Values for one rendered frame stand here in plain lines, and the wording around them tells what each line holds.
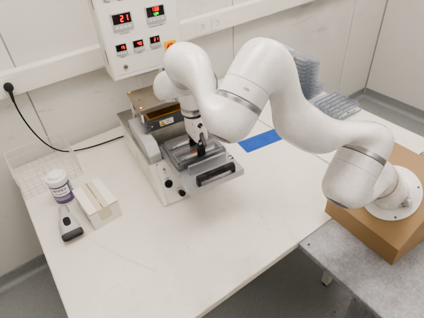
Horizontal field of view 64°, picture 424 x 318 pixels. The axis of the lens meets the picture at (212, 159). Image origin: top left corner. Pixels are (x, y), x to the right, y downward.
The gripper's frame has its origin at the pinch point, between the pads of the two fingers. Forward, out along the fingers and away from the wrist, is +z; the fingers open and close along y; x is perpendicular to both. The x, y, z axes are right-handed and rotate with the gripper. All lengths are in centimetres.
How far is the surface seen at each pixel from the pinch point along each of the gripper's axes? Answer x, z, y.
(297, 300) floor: -36, 101, -29
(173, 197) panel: 11.9, 23.9, 3.5
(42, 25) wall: 35, -33, 73
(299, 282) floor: -44, 101, -21
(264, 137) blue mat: -46, 26, 20
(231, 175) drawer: -5.9, 5.5, -15.2
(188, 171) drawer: 7.4, 2.7, -7.7
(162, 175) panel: 13.2, 14.0, 8.1
